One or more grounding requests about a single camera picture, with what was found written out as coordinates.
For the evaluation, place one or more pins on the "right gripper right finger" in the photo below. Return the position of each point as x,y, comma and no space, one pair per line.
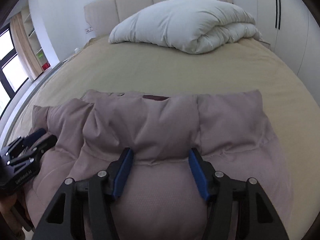
202,172

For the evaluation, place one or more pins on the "beige bed sheet mattress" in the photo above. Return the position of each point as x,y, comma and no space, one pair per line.
239,67

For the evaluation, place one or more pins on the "white folded duvet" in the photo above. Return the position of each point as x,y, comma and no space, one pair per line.
191,26

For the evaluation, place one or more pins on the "red storage box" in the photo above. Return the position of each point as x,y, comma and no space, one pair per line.
46,66

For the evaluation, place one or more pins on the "mauve quilted puffer jacket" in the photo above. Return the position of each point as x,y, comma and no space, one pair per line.
160,199

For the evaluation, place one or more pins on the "white wall shelf unit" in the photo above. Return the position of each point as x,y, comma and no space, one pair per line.
32,36

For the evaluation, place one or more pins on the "white wardrobe black handles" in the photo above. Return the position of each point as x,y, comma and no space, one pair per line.
293,34

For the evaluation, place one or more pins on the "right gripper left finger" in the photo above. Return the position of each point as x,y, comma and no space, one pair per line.
118,172

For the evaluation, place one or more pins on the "beige window curtain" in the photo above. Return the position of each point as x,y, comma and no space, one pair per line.
23,48

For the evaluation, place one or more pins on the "wall power socket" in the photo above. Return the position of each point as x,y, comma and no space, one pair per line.
88,30

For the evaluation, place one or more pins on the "black framed window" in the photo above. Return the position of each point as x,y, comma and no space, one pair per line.
13,75

